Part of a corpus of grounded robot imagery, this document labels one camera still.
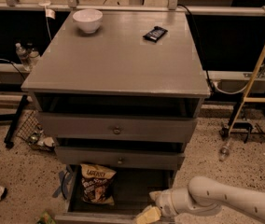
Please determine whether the white lamp fixture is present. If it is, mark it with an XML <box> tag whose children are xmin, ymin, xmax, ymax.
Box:
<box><xmin>38</xmin><ymin>0</ymin><xmax>55</xmax><ymax>19</ymax></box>

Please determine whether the blue tape cross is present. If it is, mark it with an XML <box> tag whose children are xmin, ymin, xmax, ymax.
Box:
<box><xmin>52</xmin><ymin>165</ymin><xmax>73</xmax><ymax>200</ymax></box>

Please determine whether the dark candy bar wrapper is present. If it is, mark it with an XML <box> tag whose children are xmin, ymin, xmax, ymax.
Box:
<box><xmin>143</xmin><ymin>26</ymin><xmax>168</xmax><ymax>43</ymax></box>

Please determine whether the black metal stand leg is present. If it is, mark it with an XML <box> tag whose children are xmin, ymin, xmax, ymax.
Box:
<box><xmin>4</xmin><ymin>95</ymin><xmax>28</xmax><ymax>149</ymax></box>

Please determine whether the white ceramic bowl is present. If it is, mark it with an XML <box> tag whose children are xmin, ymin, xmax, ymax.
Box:
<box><xmin>73</xmin><ymin>9</ymin><xmax>104</xmax><ymax>34</ymax></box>

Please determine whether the grey open bottom drawer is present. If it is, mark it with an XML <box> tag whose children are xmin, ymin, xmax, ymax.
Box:
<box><xmin>55</xmin><ymin>166</ymin><xmax>174</xmax><ymax>224</ymax></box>

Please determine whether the brown chip bag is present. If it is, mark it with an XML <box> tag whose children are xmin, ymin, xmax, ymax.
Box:
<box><xmin>81</xmin><ymin>163</ymin><xmax>117</xmax><ymax>205</ymax></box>

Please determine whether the plastic bottle on floor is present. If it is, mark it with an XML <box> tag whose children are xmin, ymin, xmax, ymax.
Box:
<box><xmin>219</xmin><ymin>138</ymin><xmax>232</xmax><ymax>161</ymax></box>

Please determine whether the clear plastic water bottle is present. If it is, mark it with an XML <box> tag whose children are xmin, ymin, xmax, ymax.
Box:
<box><xmin>15</xmin><ymin>43</ymin><xmax>32</xmax><ymax>71</ymax></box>

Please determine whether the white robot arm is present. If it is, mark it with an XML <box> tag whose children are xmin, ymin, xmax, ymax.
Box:
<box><xmin>132</xmin><ymin>176</ymin><xmax>265</xmax><ymax>224</ymax></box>

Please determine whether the grey middle drawer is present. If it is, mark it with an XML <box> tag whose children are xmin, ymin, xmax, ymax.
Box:
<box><xmin>55</xmin><ymin>147</ymin><xmax>184</xmax><ymax>170</ymax></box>

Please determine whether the wire mesh basket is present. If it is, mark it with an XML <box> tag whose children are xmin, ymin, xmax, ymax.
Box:
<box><xmin>16</xmin><ymin>111</ymin><xmax>54</xmax><ymax>152</ymax></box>

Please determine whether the grey wooden drawer cabinet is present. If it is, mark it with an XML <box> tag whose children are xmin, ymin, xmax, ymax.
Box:
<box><xmin>21</xmin><ymin>10</ymin><xmax>211</xmax><ymax>224</ymax></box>

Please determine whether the green snack packet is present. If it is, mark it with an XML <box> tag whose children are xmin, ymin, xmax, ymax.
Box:
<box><xmin>36</xmin><ymin>211</ymin><xmax>56</xmax><ymax>224</ymax></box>

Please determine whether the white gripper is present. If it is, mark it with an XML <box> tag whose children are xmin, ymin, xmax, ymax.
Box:
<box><xmin>133</xmin><ymin>188</ymin><xmax>198</xmax><ymax>224</ymax></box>

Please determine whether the grey top drawer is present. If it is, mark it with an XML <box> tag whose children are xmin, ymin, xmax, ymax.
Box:
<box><xmin>36</xmin><ymin>112</ymin><xmax>197</xmax><ymax>143</ymax></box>

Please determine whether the yellow wooden ladder frame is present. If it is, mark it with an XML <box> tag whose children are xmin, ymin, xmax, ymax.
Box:
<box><xmin>228</xmin><ymin>45</ymin><xmax>265</xmax><ymax>135</ymax></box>

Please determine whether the black power cable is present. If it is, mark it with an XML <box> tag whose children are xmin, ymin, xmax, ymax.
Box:
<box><xmin>177</xmin><ymin>4</ymin><xmax>215</xmax><ymax>95</ymax></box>

